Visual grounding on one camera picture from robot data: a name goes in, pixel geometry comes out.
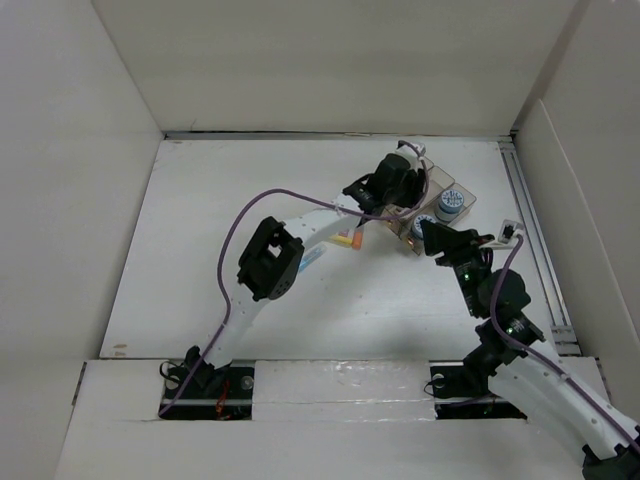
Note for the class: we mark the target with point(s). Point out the blue highlighter marker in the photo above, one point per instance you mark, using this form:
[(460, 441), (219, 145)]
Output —
[(311, 256)]

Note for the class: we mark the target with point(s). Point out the clear three-compartment organizer tray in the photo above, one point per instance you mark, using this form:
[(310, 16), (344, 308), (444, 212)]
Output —
[(439, 181)]

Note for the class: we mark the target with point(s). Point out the orange highlighter marker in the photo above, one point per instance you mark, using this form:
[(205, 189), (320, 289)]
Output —
[(357, 238)]

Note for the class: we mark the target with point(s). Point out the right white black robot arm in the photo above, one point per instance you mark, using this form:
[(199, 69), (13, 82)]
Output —
[(515, 362)]

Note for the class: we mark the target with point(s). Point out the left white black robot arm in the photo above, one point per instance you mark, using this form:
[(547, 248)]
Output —
[(270, 262)]

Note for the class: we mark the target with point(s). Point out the yellow highlighter marker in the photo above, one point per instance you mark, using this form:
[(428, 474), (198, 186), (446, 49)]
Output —
[(345, 241)]

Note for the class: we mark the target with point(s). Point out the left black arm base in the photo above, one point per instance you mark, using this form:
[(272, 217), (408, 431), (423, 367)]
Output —
[(230, 400)]

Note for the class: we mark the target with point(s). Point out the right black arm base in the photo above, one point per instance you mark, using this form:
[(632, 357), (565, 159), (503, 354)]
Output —
[(456, 397)]

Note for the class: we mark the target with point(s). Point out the blue tape roll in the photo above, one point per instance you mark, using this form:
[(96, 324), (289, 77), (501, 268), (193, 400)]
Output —
[(416, 226), (450, 204)]

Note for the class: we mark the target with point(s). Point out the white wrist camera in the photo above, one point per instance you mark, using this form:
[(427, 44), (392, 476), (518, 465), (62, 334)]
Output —
[(412, 151), (507, 237)]

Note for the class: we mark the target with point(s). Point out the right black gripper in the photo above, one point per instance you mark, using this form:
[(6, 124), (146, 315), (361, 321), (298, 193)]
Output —
[(454, 243)]

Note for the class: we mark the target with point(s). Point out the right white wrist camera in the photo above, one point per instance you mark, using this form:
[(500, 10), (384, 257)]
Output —
[(507, 237)]

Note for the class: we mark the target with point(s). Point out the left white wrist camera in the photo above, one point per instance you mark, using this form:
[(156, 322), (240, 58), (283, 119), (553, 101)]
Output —
[(412, 151)]

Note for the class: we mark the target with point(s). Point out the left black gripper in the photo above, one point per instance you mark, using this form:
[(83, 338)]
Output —
[(413, 181)]

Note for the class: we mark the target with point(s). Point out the aluminium rail right edge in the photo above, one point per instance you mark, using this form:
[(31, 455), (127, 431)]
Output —
[(562, 329)]

